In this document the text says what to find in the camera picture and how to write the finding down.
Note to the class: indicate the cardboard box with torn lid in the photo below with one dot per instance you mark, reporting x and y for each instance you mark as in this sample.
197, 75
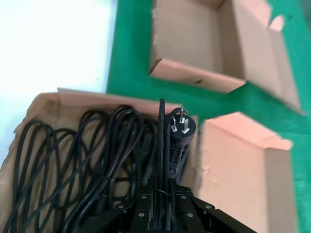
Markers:
243, 170

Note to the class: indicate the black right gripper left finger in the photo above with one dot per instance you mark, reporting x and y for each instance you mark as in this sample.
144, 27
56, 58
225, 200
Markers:
141, 213

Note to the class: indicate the green table cloth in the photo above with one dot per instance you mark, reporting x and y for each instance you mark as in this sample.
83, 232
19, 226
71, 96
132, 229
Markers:
128, 48

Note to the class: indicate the shallow brown cardboard box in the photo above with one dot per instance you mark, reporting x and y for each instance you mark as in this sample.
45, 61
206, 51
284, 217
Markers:
189, 36

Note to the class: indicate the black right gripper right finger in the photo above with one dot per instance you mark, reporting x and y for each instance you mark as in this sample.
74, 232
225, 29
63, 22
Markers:
192, 213

